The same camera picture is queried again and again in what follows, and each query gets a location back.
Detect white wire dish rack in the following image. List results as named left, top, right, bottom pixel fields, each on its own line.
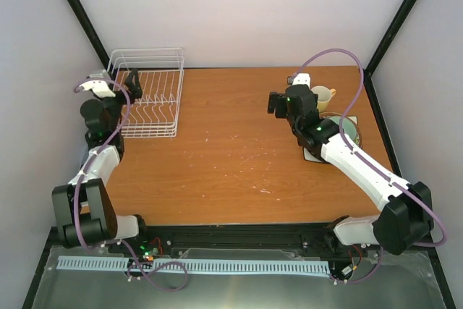
left=107, top=47, right=184, bottom=138

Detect yellow mug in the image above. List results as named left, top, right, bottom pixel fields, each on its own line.
left=311, top=86, right=336, bottom=113

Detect orange rimmed floral plate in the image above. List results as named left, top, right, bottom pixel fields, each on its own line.
left=321, top=112, right=362, bottom=147

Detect light green floral bowl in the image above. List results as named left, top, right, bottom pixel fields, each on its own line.
left=326, top=114, right=360, bottom=145

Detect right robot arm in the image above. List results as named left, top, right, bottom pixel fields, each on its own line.
left=268, top=84, right=434, bottom=255

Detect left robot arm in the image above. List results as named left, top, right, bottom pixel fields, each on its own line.
left=51, top=69, right=150, bottom=253

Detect white square plate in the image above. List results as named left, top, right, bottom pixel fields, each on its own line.
left=302, top=115, right=359, bottom=164

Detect metal floor sheet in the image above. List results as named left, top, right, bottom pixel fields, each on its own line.
left=24, top=247, right=455, bottom=308

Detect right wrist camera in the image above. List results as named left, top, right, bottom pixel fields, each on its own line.
left=286, top=73, right=311, bottom=87

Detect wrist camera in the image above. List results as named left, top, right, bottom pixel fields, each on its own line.
left=79, top=79, right=116, bottom=98
left=286, top=73, right=311, bottom=87

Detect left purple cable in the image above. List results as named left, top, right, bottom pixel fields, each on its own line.
left=72, top=77, right=189, bottom=292

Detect purple cable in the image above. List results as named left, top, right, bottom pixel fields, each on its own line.
left=72, top=77, right=189, bottom=292
left=287, top=47, right=448, bottom=284

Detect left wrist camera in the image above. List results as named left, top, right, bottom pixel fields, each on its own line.
left=79, top=79, right=116, bottom=98

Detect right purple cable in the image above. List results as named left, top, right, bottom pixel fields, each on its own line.
left=287, top=47, right=448, bottom=284

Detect left black frame post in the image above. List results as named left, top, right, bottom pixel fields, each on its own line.
left=67, top=0, right=109, bottom=67

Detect black frame post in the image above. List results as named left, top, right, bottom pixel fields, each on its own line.
left=67, top=0, right=109, bottom=67
left=364, top=0, right=442, bottom=73

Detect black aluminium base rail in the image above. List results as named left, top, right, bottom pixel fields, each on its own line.
left=46, top=222, right=435, bottom=255

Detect light blue cable duct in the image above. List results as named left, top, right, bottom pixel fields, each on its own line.
left=56, top=256, right=331, bottom=277

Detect right black frame post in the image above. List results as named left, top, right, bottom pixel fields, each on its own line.
left=364, top=0, right=442, bottom=73

